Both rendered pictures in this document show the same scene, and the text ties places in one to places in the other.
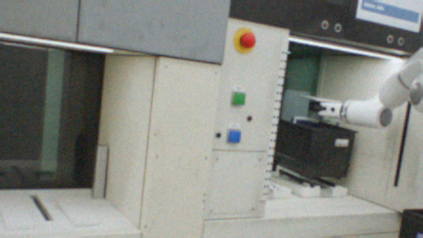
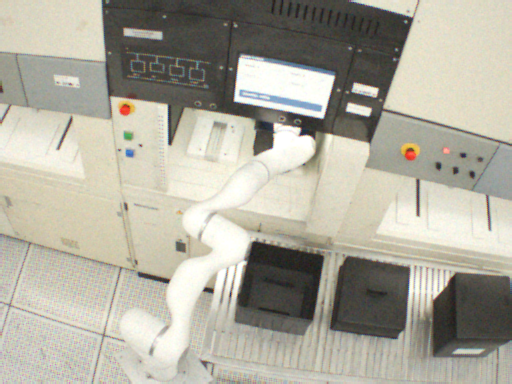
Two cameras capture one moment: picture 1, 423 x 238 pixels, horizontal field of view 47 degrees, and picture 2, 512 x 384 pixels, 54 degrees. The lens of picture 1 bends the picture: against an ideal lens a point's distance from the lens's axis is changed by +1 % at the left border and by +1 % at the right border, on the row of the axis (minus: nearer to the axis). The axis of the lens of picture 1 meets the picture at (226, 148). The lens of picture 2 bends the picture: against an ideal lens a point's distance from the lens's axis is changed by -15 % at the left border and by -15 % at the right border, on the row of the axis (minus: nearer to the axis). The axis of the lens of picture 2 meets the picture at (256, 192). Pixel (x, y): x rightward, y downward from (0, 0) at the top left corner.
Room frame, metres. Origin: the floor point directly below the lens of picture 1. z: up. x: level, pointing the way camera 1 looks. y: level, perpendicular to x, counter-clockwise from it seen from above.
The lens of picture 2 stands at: (0.49, -1.08, 2.78)
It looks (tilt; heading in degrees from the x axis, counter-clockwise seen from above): 56 degrees down; 32
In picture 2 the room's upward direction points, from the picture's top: 10 degrees clockwise
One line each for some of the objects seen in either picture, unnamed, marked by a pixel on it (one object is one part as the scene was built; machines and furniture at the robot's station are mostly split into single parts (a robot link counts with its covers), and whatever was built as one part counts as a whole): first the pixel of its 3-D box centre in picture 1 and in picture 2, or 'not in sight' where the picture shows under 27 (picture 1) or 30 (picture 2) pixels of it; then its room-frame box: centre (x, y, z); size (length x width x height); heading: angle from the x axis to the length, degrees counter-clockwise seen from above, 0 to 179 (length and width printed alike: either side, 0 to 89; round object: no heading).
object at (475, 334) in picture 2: not in sight; (472, 317); (1.75, -1.43, 0.89); 0.29 x 0.29 x 0.25; 35
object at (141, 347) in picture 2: not in sight; (148, 338); (0.81, -0.58, 1.07); 0.19 x 0.12 x 0.24; 101
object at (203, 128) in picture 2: (249, 185); (216, 139); (1.67, -0.10, 0.89); 0.22 x 0.21 x 0.04; 32
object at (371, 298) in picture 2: not in sight; (373, 296); (1.58, -1.02, 0.83); 0.29 x 0.29 x 0.13; 30
